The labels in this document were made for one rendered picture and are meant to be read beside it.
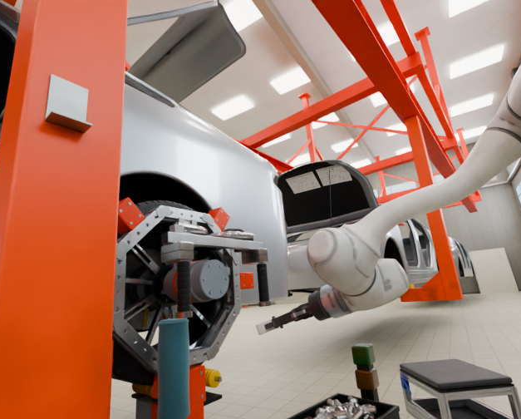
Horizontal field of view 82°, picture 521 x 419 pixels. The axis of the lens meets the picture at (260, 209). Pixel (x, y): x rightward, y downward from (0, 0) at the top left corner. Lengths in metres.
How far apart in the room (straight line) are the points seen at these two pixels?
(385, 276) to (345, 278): 0.14
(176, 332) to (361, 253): 0.57
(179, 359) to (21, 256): 0.55
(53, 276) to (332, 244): 0.48
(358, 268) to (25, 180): 0.60
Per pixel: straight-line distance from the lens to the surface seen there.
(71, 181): 0.59
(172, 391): 0.98
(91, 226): 0.58
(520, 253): 15.93
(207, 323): 1.32
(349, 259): 0.63
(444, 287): 4.35
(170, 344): 0.95
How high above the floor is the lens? 0.80
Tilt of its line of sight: 15 degrees up
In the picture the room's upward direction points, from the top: 5 degrees counter-clockwise
